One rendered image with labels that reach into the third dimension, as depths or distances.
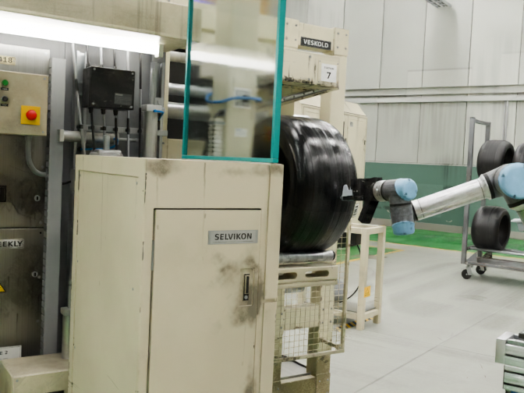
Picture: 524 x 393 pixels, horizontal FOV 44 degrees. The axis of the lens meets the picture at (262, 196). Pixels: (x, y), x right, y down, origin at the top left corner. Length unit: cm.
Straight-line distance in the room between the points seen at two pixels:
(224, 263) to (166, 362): 28
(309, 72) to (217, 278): 154
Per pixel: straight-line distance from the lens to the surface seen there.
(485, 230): 794
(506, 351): 254
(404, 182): 222
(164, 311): 161
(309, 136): 250
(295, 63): 295
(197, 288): 163
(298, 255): 256
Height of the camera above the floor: 127
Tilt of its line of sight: 3 degrees down
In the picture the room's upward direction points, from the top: 3 degrees clockwise
